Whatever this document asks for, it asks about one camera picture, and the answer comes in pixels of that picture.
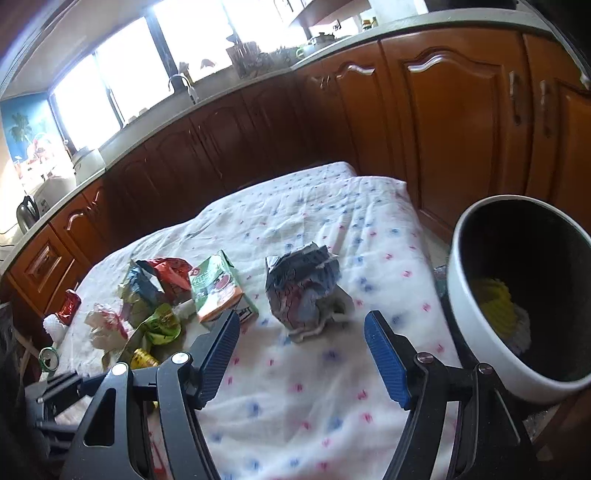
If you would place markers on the white trash bin black liner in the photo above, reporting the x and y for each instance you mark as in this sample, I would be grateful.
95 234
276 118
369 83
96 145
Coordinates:
466 295

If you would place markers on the dark electric kettle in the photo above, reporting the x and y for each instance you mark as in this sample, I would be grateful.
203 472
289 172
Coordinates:
27 212

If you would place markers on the white crumpled tissue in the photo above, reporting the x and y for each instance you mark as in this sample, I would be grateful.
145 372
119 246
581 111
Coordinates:
521 334

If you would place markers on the green cup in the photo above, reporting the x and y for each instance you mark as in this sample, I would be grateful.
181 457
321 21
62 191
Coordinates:
304 51

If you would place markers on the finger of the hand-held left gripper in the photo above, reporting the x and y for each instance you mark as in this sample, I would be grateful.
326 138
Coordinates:
55 390

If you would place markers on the utensil holder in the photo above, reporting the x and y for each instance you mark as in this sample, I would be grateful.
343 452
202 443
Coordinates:
244 57

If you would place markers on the grey kitchen countertop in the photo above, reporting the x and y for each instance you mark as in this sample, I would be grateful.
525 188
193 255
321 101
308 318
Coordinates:
438 26

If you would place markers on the green tape roll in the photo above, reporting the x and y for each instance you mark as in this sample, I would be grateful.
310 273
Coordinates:
48 364

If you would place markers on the white red crumpled wrapper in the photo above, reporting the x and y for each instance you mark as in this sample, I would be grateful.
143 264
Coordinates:
104 325

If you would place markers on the green juice pouch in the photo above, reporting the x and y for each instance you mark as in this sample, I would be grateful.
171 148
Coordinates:
161 323

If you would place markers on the yellow ribbed wrapper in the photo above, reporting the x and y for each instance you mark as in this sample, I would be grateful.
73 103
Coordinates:
496 304

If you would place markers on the blue white carton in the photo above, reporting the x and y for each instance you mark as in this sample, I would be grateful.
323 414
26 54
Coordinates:
300 286

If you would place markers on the metal cooking pot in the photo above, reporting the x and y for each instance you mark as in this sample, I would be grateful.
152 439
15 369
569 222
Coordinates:
323 39

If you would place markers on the white countertop appliance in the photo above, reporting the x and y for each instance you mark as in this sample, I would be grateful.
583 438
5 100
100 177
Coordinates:
51 194

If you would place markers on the small yellow wrapper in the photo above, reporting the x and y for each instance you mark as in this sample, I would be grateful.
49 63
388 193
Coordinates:
144 359

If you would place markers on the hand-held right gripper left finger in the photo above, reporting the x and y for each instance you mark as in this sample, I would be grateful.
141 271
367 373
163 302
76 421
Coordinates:
217 364

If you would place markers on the wooden kitchen cabinets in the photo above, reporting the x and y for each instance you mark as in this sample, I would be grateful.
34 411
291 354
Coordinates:
438 138

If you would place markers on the green juice carton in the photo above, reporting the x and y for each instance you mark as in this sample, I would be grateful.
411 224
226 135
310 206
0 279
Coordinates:
217 286

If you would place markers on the kitchen window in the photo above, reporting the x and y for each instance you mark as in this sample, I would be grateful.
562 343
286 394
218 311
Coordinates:
124 69

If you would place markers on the white patterned cloth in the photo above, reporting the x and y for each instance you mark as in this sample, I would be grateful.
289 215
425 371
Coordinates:
300 221

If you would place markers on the red white drink carton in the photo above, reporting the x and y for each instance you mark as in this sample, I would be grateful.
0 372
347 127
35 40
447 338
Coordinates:
69 304

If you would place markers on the blue wall poster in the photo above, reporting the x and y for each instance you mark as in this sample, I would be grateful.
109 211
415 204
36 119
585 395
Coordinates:
23 124

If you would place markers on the blue crumpled packet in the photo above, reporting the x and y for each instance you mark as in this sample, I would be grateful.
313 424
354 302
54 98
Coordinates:
141 286

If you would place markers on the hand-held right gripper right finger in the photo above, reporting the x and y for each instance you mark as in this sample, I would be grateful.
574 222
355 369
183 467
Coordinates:
385 364

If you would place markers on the metal sink faucet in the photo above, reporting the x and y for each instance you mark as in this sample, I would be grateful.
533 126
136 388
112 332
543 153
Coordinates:
181 82

